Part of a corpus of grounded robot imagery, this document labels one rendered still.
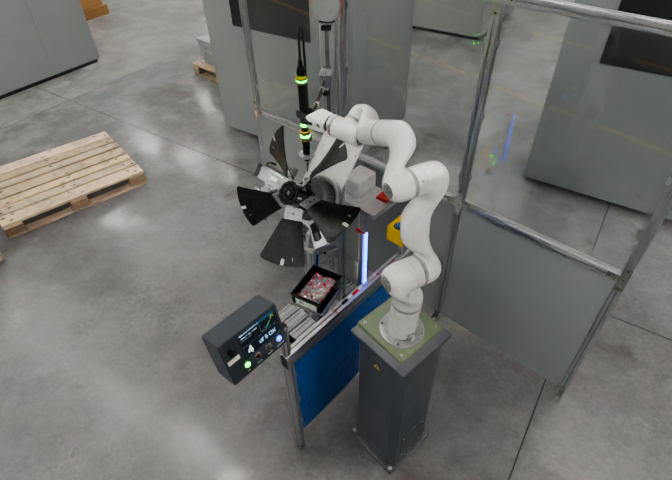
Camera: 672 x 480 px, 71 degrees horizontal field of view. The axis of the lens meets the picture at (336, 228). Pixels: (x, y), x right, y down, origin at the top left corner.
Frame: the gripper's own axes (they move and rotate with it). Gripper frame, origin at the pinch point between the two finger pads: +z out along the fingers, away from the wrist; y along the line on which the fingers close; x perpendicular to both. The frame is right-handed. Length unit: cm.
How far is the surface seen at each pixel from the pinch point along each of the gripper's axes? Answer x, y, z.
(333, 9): 21, 58, 36
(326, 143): -39, 35, 22
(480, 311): -138, 70, -70
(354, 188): -73, 49, 14
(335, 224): -48, -4, -20
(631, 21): 38, 70, -93
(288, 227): -59, -12, 5
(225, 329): -41, -76, -34
